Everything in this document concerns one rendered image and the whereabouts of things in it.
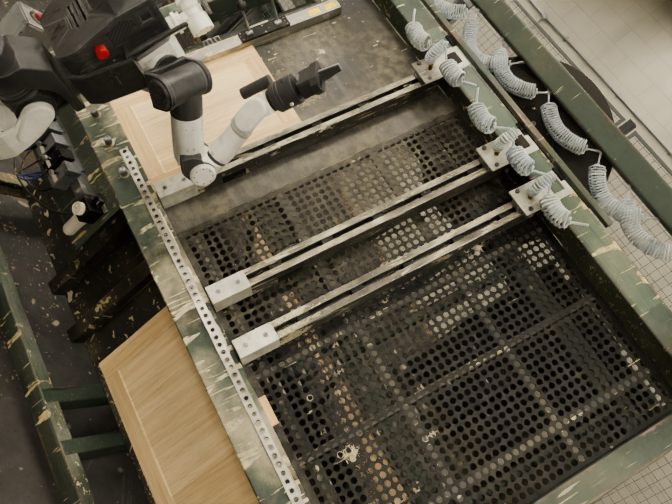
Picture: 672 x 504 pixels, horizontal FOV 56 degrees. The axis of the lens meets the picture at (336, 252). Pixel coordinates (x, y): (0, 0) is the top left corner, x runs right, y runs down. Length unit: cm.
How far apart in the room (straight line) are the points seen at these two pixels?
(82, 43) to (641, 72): 599
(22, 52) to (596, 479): 190
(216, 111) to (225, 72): 18
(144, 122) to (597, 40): 564
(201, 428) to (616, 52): 594
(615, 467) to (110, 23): 178
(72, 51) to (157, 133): 62
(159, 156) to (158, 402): 85
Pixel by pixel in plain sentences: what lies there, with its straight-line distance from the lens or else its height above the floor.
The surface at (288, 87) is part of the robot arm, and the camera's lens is 182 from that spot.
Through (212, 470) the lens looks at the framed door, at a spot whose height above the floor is 52.
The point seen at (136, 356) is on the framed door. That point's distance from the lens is 241.
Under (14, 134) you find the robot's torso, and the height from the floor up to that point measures 87.
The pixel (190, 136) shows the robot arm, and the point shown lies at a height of 121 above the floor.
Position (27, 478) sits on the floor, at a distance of 248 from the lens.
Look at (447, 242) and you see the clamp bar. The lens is 207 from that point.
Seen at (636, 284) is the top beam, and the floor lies 189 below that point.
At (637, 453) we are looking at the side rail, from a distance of 204.
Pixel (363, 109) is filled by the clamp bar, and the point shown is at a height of 155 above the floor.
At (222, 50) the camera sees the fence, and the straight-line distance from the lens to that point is 251.
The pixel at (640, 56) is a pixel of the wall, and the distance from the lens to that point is 718.
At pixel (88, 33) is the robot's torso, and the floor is 124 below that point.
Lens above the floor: 188
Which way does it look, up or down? 18 degrees down
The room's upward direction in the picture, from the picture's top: 51 degrees clockwise
